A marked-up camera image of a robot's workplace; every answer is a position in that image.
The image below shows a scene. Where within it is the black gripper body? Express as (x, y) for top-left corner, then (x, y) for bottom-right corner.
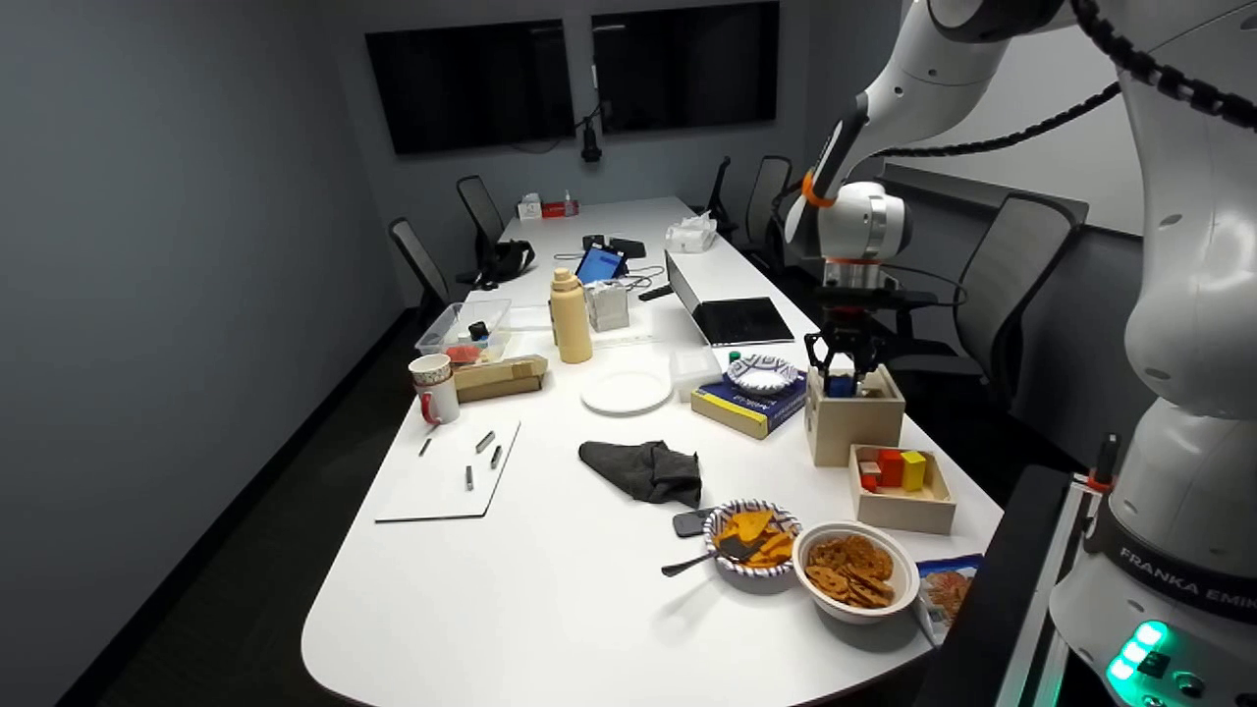
(804, 285), (890, 375)

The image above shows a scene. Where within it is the blue block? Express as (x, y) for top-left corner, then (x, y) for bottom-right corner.
(826, 375), (856, 395)

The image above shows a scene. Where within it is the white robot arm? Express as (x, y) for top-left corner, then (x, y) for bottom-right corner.
(785, 0), (1257, 707)

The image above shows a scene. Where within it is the wooden shape sorter box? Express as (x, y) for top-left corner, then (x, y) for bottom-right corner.
(804, 365), (903, 467)

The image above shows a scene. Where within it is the red block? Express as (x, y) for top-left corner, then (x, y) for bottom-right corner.
(861, 447), (903, 489)

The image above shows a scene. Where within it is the yellow block front right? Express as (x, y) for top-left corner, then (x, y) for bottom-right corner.
(899, 447), (932, 489)

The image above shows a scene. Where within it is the wooden block tray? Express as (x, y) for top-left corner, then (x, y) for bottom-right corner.
(850, 443), (953, 535)

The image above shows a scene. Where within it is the brown rectangular box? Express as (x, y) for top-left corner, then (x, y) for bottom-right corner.
(452, 352), (546, 400)

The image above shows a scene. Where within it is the blue patterned paper bowl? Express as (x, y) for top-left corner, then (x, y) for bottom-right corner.
(728, 352), (797, 395)

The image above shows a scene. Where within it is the black laptop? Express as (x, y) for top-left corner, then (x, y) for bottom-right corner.
(665, 242), (789, 345)

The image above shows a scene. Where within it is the blue book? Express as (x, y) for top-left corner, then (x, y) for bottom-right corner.
(690, 375), (804, 441)

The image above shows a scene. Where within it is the black office chair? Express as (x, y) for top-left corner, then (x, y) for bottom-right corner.
(899, 193), (1092, 395)

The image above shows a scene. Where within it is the patterned bowl of orange snacks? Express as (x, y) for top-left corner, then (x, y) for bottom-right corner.
(702, 502), (797, 585)

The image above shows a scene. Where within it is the black cloth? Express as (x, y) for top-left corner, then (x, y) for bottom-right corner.
(579, 441), (702, 506)

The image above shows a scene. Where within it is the white bowl of pretzels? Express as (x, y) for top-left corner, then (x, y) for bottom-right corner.
(793, 522), (920, 624)

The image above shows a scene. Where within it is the white plate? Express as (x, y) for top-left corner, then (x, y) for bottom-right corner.
(580, 369), (670, 417)

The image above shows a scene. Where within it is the snack bag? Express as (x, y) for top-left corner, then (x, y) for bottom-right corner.
(920, 553), (983, 630)

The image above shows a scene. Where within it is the metal spoon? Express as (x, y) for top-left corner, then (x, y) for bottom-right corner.
(660, 551), (713, 577)

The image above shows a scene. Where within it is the tan bottle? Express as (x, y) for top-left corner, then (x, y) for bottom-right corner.
(548, 265), (592, 365)

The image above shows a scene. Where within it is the black bag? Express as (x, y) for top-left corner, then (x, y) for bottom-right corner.
(475, 240), (534, 289)

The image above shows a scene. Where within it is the far right chair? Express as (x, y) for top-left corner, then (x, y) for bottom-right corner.
(455, 174), (508, 242)

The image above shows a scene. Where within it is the white board with markers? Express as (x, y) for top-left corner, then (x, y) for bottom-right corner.
(372, 417), (520, 522)

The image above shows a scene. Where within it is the white cup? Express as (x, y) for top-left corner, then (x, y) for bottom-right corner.
(407, 352), (461, 424)

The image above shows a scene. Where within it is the far left chair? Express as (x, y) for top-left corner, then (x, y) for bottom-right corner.
(390, 215), (452, 302)

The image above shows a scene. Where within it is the wall monitor right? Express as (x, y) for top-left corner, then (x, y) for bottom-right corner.
(592, 0), (776, 134)

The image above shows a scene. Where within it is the wall monitor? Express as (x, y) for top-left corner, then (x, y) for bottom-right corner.
(365, 19), (572, 158)
(592, 0), (776, 134)

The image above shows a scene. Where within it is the wall monitor left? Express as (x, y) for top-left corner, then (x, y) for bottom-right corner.
(365, 19), (572, 158)

